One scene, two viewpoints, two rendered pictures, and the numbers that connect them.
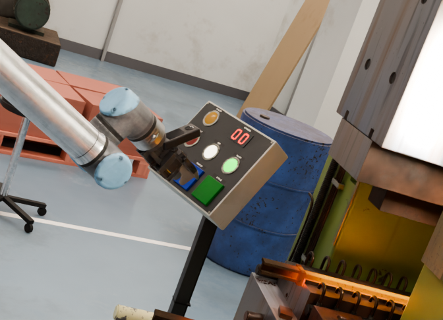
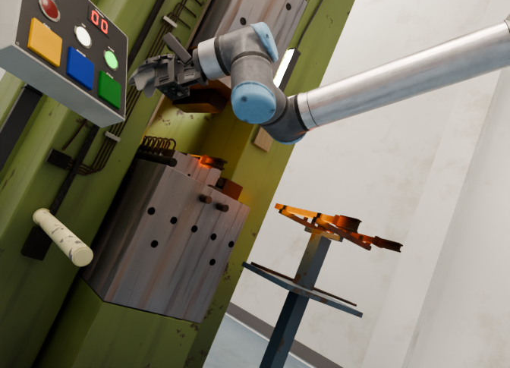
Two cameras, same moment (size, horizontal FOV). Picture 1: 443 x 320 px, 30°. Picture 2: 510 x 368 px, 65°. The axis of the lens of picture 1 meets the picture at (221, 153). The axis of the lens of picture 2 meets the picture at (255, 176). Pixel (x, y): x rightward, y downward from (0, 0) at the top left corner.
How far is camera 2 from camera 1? 259 cm
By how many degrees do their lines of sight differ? 113
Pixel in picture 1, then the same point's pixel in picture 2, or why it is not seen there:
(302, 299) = (212, 176)
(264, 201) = not seen: outside the picture
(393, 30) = (264, 11)
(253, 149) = (117, 42)
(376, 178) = not seen: hidden behind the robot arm
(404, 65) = (279, 43)
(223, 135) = (81, 14)
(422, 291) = (250, 156)
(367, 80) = not seen: hidden behind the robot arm
